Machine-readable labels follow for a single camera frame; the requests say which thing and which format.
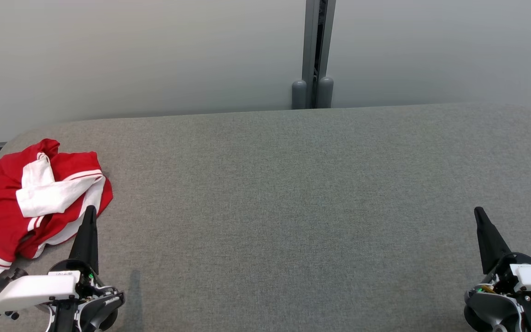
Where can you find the grey metal partition post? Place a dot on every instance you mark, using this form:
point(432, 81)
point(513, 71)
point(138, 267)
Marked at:
point(318, 41)

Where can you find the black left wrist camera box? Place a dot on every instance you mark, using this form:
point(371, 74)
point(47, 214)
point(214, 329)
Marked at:
point(0, 283)

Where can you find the grey cylindrical partition foot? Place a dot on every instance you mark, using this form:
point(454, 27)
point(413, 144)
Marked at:
point(325, 92)
point(299, 94)

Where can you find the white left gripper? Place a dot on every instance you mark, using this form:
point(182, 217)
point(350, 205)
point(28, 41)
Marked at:
point(35, 288)

